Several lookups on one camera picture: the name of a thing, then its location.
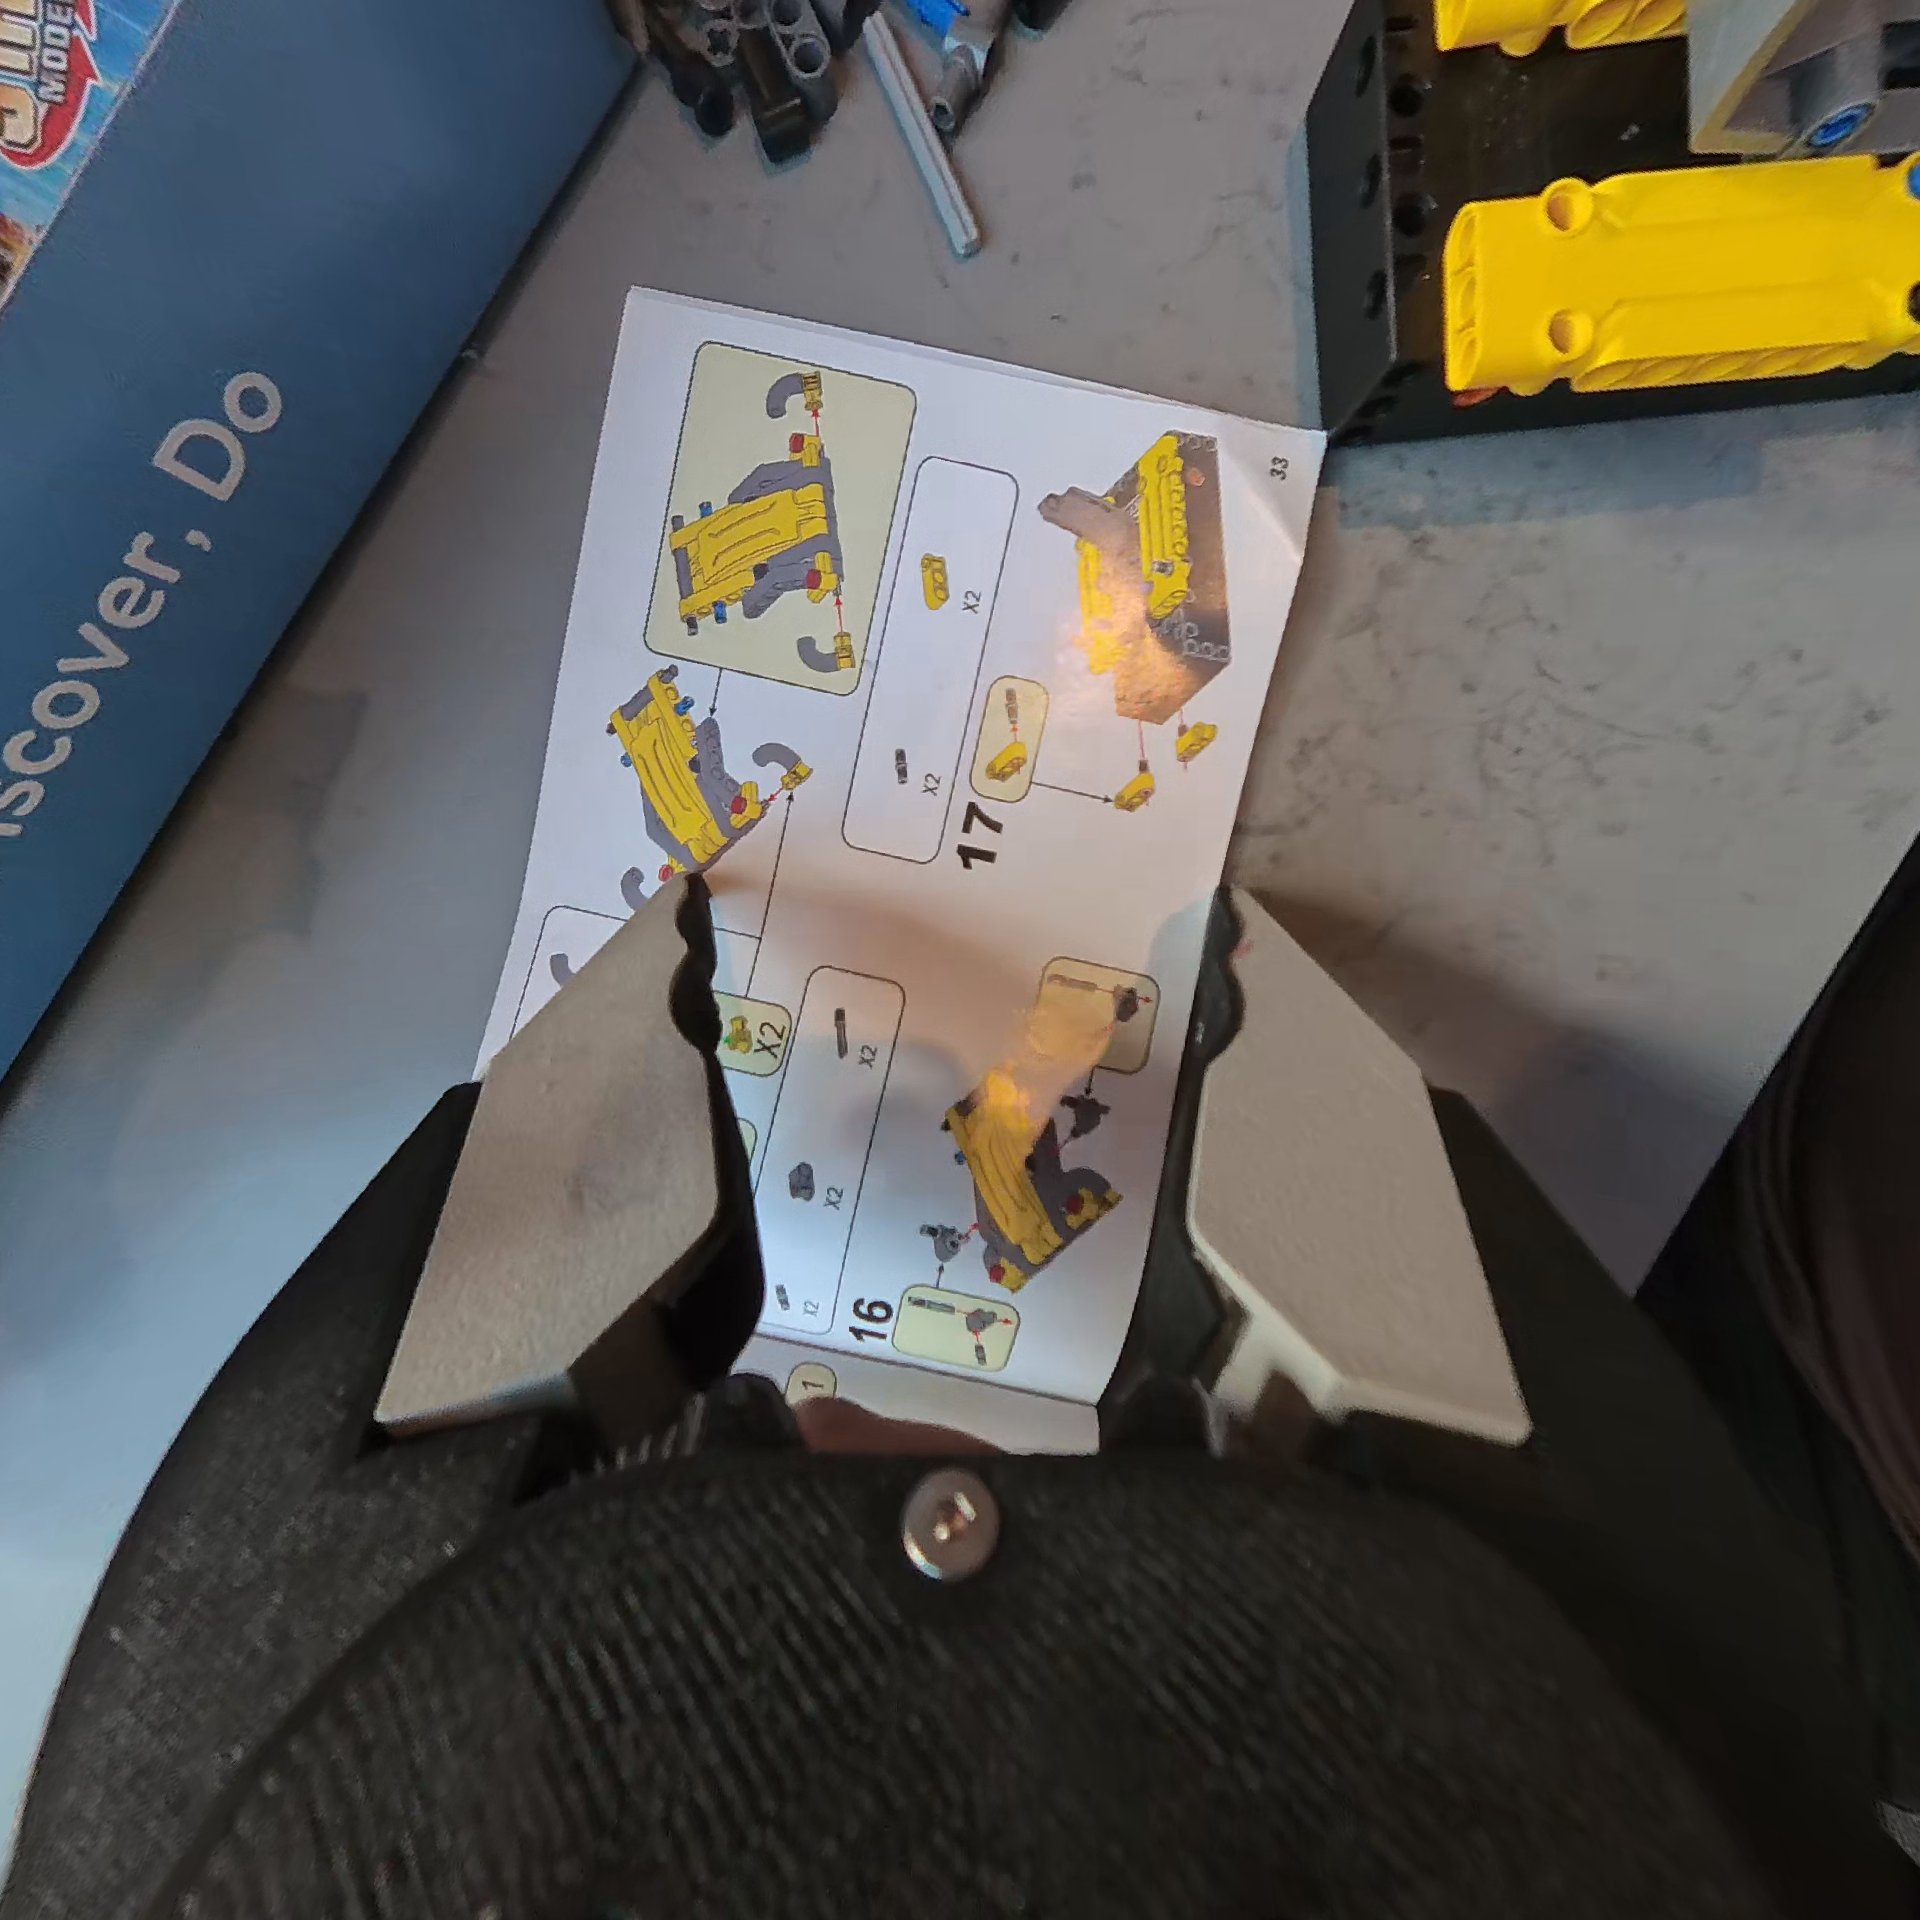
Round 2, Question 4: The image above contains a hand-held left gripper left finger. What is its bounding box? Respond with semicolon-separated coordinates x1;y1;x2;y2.
372;872;770;1426

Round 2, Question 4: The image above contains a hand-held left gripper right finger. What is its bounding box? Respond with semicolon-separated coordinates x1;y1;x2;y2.
1101;884;1536;1456

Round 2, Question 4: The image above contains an instruction booklet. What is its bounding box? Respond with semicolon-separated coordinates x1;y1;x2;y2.
472;285;1328;1456

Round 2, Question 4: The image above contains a black and yellow brick assembly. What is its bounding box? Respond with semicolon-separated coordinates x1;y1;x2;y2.
1306;0;1920;444

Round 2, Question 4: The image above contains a blue cardboard box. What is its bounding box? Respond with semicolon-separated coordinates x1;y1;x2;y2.
0;0;641;1080

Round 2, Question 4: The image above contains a pile of loose brick pieces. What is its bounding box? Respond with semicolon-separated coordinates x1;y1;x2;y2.
600;0;1082;255

